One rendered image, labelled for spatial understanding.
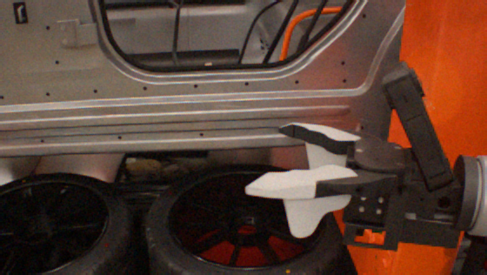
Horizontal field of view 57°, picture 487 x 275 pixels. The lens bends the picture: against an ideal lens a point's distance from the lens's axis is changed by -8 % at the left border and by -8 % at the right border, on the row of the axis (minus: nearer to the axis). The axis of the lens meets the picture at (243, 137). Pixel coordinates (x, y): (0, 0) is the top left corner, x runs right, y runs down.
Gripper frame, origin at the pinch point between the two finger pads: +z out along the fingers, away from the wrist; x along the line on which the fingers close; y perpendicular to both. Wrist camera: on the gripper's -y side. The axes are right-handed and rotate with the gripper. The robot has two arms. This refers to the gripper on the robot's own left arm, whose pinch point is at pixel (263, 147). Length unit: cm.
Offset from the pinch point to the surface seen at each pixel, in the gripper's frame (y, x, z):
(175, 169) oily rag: 97, 188, 87
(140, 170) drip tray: 99, 185, 107
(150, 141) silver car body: 35, 78, 49
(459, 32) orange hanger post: -8, 43, -25
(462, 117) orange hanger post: 8, 47, -29
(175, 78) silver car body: 16, 82, 42
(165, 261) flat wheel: 66, 64, 40
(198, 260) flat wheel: 65, 67, 30
